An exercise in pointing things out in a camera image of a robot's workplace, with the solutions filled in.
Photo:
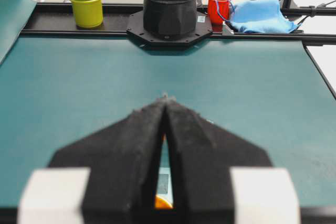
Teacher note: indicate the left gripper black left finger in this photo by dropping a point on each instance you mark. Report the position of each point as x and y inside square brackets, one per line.
[101, 178]

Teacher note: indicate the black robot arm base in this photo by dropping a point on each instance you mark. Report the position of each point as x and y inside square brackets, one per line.
[169, 23]

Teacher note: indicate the black aluminium frame rail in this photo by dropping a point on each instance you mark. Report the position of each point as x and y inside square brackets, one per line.
[120, 20]

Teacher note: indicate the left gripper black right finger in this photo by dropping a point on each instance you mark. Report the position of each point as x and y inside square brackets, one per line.
[219, 177]

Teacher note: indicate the stacked green blue purple cups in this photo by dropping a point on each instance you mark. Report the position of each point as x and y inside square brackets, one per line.
[87, 13]

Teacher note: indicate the blue cloth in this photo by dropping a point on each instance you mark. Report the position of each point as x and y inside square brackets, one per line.
[260, 16]

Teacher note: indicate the red plastic cup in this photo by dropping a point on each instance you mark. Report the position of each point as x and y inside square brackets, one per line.
[219, 11]

